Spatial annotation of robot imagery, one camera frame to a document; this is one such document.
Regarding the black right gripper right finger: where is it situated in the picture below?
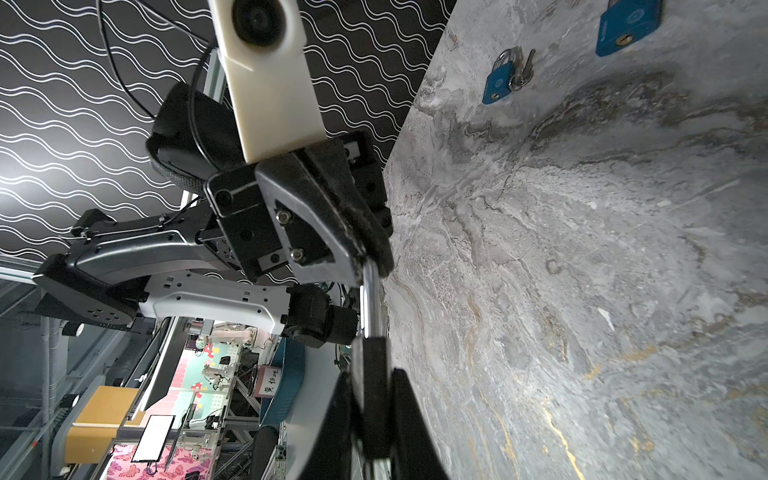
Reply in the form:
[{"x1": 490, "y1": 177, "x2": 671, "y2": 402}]
[{"x1": 390, "y1": 369, "x2": 448, "y2": 480}]

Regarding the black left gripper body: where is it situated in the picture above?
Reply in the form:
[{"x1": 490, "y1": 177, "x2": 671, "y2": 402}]
[{"x1": 205, "y1": 131, "x2": 393, "y2": 285}]

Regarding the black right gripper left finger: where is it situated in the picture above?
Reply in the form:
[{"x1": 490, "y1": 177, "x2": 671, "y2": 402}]
[{"x1": 298, "y1": 372, "x2": 358, "y2": 480}]

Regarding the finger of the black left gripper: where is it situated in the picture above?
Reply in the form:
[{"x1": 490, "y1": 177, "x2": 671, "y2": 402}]
[{"x1": 255, "y1": 140, "x2": 394, "y2": 285}]

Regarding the blue padlock with key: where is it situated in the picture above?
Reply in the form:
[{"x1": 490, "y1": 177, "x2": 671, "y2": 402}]
[{"x1": 482, "y1": 46, "x2": 536, "y2": 105}]

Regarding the black padlock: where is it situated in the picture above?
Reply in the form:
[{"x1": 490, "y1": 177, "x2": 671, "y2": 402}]
[{"x1": 352, "y1": 259, "x2": 392, "y2": 462}]

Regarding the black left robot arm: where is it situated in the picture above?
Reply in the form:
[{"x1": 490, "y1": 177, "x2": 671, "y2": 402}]
[{"x1": 33, "y1": 82, "x2": 357, "y2": 348}]

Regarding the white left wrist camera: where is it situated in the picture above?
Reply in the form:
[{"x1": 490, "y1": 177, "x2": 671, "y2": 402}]
[{"x1": 208, "y1": 1, "x2": 326, "y2": 163}]

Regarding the thin black camera cable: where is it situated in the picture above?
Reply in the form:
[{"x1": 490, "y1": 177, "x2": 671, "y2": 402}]
[{"x1": 95, "y1": 0, "x2": 217, "y2": 175}]

